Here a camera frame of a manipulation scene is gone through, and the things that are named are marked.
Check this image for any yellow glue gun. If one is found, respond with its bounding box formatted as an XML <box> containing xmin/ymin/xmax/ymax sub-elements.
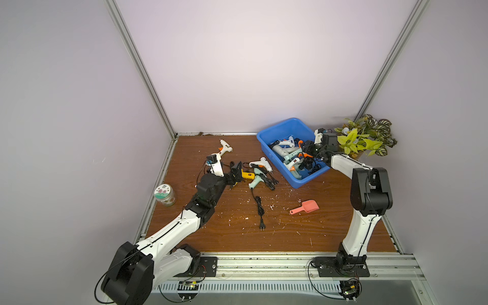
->
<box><xmin>241</xmin><ymin>171</ymin><xmax>255</xmax><ymax>180</ymax></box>

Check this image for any small mint glue gun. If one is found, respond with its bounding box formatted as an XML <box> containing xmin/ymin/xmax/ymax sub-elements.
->
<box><xmin>249</xmin><ymin>168</ymin><xmax>266</xmax><ymax>189</ymax></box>

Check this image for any white glue gun orange trigger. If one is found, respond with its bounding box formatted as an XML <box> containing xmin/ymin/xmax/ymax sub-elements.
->
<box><xmin>283</xmin><ymin>156</ymin><xmax>302</xmax><ymax>171</ymax></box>

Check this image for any large white glue gun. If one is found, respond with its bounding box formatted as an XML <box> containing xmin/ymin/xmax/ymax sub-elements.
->
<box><xmin>272</xmin><ymin>146</ymin><xmax>299</xmax><ymax>158</ymax></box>

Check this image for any large mint green glue gun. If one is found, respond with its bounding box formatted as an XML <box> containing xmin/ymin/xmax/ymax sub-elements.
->
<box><xmin>291</xmin><ymin>170</ymin><xmax>302</xmax><ymax>180</ymax></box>

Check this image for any small white glue gun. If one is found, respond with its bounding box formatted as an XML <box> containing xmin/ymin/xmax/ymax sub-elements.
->
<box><xmin>219</xmin><ymin>139</ymin><xmax>233</xmax><ymax>156</ymax></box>

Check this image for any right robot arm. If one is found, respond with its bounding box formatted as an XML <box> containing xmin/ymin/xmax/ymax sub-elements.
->
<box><xmin>302</xmin><ymin>128</ymin><xmax>393</xmax><ymax>272</ymax></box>

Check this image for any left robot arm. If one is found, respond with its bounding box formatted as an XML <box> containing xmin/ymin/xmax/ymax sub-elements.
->
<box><xmin>95</xmin><ymin>163</ymin><xmax>243</xmax><ymax>304</ymax></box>

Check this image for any blue plastic storage box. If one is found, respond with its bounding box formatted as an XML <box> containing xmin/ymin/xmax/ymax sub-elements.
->
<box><xmin>257</xmin><ymin>118</ymin><xmax>330</xmax><ymax>189</ymax></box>

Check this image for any potted green plant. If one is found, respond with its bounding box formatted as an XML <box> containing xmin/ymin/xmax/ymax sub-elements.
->
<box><xmin>334</xmin><ymin>114</ymin><xmax>398</xmax><ymax>159</ymax></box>

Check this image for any pink plastic scoop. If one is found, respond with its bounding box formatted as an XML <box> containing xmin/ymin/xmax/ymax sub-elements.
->
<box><xmin>289</xmin><ymin>200</ymin><xmax>320</xmax><ymax>215</ymax></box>

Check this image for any black power cord with plug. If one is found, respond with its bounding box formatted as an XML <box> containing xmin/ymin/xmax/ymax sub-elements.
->
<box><xmin>251</xmin><ymin>188</ymin><xmax>267</xmax><ymax>231</ymax></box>

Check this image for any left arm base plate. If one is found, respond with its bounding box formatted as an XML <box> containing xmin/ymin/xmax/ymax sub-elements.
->
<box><xmin>177</xmin><ymin>256</ymin><xmax>219</xmax><ymax>278</ymax></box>

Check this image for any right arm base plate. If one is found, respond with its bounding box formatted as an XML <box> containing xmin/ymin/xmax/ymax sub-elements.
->
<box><xmin>312</xmin><ymin>255</ymin><xmax>371</xmax><ymax>278</ymax></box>

